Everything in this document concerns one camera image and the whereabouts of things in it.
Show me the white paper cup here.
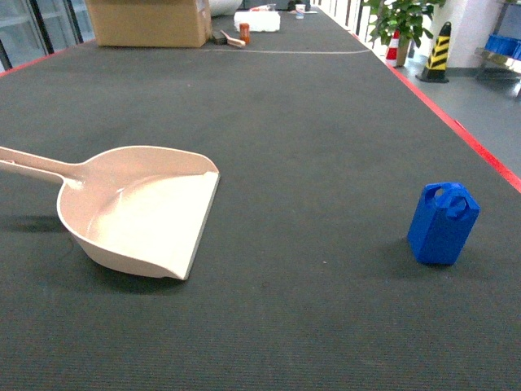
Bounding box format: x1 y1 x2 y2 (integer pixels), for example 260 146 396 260
295 3 306 20

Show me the steel roller shelf rack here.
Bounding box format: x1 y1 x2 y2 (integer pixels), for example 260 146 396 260
475 1 520 81

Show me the red white traffic cone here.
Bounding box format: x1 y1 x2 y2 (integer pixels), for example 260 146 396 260
385 29 400 68

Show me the beige plastic dustpan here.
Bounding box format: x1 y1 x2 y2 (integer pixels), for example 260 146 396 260
1 146 220 280

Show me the large cardboard box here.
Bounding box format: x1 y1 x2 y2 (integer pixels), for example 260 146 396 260
85 0 212 48

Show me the blue plastic block part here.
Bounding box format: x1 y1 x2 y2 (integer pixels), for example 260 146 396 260
407 182 480 266

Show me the white foam box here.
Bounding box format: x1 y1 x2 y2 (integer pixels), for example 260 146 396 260
234 11 281 33

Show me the yellow black traffic cone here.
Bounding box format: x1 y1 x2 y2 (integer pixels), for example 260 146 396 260
416 21 452 84

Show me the green potted plant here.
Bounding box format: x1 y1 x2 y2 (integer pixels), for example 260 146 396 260
362 0 446 67

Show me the wooden handled brush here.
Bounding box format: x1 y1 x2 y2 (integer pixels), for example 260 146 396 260
211 30 247 48

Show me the blue plastic bin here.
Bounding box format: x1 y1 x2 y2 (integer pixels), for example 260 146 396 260
484 34 521 60

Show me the orange bottle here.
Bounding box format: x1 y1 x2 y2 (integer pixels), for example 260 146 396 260
239 23 250 45

